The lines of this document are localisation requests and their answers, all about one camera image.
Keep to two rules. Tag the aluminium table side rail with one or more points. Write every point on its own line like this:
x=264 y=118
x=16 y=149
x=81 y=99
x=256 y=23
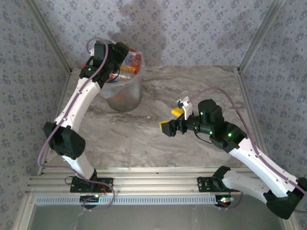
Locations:
x=249 y=103
x=46 y=153

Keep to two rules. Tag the black controller board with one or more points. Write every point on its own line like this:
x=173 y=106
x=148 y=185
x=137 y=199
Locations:
x=90 y=198
x=224 y=199

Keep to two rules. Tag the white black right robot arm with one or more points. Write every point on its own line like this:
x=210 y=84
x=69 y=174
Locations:
x=259 y=163

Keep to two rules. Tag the aluminium mounting rail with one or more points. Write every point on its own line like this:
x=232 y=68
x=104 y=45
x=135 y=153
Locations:
x=153 y=182

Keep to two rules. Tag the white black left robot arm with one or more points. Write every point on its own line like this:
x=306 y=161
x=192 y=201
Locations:
x=79 y=100

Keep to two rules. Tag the grey floral backdrop cloth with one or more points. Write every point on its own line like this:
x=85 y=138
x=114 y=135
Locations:
x=192 y=36

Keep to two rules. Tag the clear plastic bucket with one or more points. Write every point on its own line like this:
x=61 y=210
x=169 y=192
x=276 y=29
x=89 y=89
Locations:
x=129 y=95

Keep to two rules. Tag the aluminium frame post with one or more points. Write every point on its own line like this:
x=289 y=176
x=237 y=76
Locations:
x=261 y=33
x=48 y=36

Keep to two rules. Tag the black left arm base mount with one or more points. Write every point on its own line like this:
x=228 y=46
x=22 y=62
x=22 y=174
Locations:
x=81 y=185

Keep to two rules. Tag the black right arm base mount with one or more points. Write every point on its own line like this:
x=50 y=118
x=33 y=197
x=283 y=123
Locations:
x=206 y=184

